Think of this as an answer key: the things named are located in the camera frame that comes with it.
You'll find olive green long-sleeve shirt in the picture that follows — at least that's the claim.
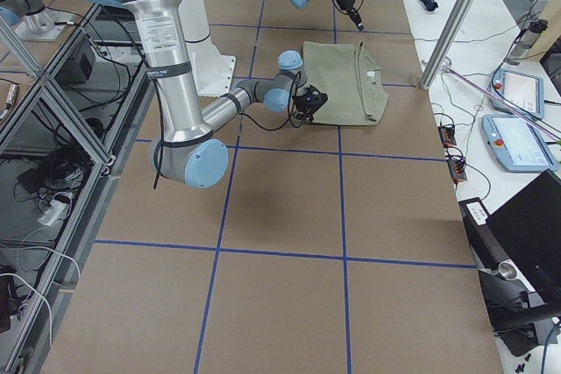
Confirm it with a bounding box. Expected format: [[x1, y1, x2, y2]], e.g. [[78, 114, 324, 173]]
[[303, 41, 389, 126]]

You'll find third robot arm grey blue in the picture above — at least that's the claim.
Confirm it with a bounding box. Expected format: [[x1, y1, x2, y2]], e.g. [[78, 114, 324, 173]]
[[1, 0, 75, 42]]

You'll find orange black connector board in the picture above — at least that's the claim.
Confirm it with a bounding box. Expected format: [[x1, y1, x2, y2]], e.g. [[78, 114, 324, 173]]
[[437, 125, 457, 148]]

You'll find far teach pendant blue white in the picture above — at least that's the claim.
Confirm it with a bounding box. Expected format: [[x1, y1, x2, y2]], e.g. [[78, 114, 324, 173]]
[[489, 68, 544, 120]]

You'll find teach pendant blue white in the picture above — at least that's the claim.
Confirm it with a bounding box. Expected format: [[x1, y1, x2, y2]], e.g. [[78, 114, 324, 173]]
[[489, 68, 544, 120], [481, 115, 560, 173]]

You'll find clear water bottle black cap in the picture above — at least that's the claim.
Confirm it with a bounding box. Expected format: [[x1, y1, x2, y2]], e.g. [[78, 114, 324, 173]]
[[506, 18, 548, 66]]

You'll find near teach pendant blue white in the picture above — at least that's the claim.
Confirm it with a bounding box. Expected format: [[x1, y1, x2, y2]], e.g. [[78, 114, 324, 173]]
[[481, 115, 560, 173]]

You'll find black monitor screen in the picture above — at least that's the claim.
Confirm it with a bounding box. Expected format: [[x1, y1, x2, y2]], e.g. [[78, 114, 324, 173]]
[[486, 170, 560, 302]]

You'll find white power strip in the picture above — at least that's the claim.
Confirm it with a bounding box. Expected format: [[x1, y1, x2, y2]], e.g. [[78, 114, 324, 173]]
[[38, 192, 73, 226]]

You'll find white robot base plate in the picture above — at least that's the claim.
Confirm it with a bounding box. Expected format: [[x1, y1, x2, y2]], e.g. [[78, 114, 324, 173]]
[[191, 50, 236, 97]]

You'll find grey aluminium camera post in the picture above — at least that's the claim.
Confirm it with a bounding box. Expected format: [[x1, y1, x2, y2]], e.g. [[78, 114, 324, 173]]
[[419, 0, 474, 90]]

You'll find black box under frame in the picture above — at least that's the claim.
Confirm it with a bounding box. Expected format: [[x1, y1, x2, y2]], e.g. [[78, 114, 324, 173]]
[[55, 38, 96, 84]]

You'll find aluminium frame with glass panels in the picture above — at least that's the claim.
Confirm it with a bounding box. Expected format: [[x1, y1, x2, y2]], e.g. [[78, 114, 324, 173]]
[[1, 6, 153, 373]]

